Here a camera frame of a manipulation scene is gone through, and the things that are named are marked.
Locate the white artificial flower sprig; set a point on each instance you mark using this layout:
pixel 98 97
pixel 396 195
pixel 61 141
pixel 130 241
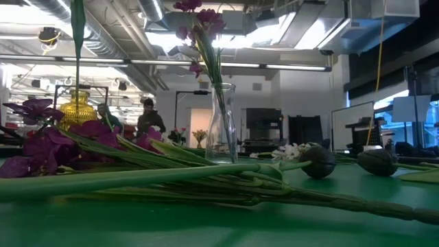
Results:
pixel 289 151

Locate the purple artificial flower bunch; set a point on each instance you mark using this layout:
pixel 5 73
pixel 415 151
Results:
pixel 207 17
pixel 48 147

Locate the dark artificial tulip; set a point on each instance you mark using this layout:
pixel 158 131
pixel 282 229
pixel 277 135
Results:
pixel 322 161
pixel 377 162

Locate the yellow glass vase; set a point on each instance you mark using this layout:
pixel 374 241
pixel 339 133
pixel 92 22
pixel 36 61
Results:
pixel 77 111

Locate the clear glass vase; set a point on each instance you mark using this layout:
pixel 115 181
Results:
pixel 214 137

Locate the small yellow flower bouquet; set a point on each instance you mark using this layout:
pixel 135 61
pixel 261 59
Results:
pixel 199 134

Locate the small red flower bouquet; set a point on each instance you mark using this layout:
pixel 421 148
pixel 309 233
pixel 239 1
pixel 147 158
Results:
pixel 178 134

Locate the black cabinet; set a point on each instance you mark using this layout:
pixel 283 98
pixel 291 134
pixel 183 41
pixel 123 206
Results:
pixel 262 120

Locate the black panel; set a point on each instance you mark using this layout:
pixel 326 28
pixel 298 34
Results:
pixel 303 132

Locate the long ceiling light bar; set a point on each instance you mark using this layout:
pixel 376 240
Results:
pixel 295 67

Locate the green table mat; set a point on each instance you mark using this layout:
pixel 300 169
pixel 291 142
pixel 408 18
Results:
pixel 205 230

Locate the whiteboard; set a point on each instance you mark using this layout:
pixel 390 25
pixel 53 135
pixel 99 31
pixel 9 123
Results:
pixel 350 127

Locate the white bucket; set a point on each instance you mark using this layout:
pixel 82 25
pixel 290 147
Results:
pixel 372 149

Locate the pink artificial tulip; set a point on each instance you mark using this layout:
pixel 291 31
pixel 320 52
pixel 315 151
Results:
pixel 78 20

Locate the white board panel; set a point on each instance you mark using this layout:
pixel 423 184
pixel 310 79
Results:
pixel 411 108

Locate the black stand pole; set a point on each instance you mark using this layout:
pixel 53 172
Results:
pixel 415 130

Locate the black security camera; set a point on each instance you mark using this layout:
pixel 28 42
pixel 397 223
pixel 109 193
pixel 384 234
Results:
pixel 326 52

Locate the silver ventilation duct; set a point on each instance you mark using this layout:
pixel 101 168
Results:
pixel 151 8

